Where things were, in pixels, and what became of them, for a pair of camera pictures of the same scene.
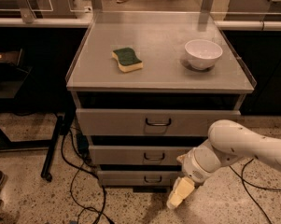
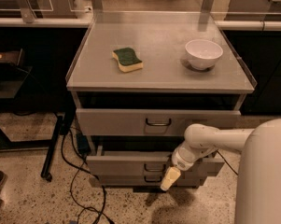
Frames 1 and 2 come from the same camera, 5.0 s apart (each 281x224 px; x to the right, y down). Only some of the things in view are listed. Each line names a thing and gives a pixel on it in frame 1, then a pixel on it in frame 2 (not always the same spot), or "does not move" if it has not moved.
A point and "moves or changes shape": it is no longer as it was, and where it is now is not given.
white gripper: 193,166 → 181,159
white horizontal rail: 89,22 does not move
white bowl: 202,54 does not move
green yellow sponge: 127,60 does not move
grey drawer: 136,154 moves or changes shape
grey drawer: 138,177 does not move
